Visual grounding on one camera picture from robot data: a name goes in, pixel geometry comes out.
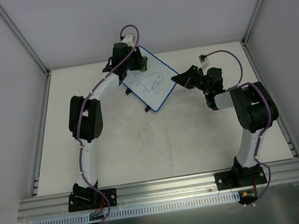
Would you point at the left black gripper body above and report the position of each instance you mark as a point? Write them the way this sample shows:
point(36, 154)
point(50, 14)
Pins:
point(135, 62)

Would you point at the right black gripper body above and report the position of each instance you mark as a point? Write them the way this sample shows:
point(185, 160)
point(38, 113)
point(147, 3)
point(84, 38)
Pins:
point(195, 76)

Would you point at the blue framed whiteboard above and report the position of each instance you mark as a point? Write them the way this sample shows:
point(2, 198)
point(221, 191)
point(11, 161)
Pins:
point(154, 85)

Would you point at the green whiteboard eraser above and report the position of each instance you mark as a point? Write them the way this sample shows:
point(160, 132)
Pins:
point(143, 64)

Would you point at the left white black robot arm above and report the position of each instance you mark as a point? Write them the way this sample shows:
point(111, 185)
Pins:
point(86, 121)

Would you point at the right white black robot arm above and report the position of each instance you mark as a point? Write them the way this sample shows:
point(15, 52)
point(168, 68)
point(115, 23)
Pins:
point(255, 111)

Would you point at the black whiteboard foot upper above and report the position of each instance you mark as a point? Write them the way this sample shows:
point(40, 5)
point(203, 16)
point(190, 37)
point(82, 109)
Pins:
point(128, 91)

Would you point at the black whiteboard foot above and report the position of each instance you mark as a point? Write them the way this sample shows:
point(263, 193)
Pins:
point(147, 108)
point(128, 91)

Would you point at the black whiteboard foot lower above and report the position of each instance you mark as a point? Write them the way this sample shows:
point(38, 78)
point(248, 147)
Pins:
point(147, 108)

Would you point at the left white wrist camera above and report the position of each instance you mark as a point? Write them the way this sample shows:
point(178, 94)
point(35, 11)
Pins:
point(129, 40)

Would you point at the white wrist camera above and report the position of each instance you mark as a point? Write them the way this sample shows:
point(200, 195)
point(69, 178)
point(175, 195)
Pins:
point(129, 40)
point(204, 62)

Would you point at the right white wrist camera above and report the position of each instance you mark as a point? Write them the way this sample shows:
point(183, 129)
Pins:
point(204, 62)

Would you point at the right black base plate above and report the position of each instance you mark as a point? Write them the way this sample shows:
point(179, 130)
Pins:
point(247, 177)

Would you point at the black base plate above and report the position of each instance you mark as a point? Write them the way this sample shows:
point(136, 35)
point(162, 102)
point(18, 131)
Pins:
point(78, 204)
point(247, 177)

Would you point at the left aluminium frame post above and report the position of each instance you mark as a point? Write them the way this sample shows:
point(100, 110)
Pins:
point(6, 18)

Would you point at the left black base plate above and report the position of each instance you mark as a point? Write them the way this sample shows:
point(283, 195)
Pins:
point(78, 204)

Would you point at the aluminium front rail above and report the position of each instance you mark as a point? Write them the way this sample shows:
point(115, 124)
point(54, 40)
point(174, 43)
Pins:
point(154, 191)

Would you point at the white slotted cable duct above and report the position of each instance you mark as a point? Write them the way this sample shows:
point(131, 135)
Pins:
point(142, 210)

